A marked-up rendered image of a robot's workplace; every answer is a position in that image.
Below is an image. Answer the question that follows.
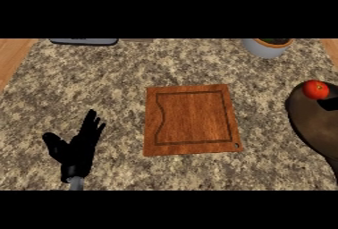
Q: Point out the dark grey flat appliance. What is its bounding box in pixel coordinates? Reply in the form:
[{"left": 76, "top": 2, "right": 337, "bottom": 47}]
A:
[{"left": 48, "top": 38, "right": 120, "bottom": 47}]

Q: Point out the red tomato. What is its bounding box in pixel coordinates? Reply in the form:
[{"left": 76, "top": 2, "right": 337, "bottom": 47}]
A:
[{"left": 302, "top": 79, "right": 331, "bottom": 100}]

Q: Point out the brown flat object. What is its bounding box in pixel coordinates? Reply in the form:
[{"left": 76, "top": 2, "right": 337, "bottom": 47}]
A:
[{"left": 120, "top": 38, "right": 156, "bottom": 43}]

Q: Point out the potted plant in pale pot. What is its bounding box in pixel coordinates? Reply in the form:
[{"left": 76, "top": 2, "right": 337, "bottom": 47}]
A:
[{"left": 241, "top": 38, "right": 296, "bottom": 59}]

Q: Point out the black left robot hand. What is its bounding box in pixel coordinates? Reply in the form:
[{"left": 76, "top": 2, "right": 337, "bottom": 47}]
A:
[{"left": 42, "top": 108, "right": 107, "bottom": 184}]

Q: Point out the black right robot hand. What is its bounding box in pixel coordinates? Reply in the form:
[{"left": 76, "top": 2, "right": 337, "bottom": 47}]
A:
[{"left": 316, "top": 98, "right": 338, "bottom": 112}]

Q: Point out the dark brown pan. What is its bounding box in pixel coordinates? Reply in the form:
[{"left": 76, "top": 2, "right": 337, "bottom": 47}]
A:
[{"left": 284, "top": 81, "right": 338, "bottom": 183}]

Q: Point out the brown wooden cutting board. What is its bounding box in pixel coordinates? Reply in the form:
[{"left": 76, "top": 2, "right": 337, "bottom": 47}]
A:
[{"left": 144, "top": 83, "right": 244, "bottom": 157}]

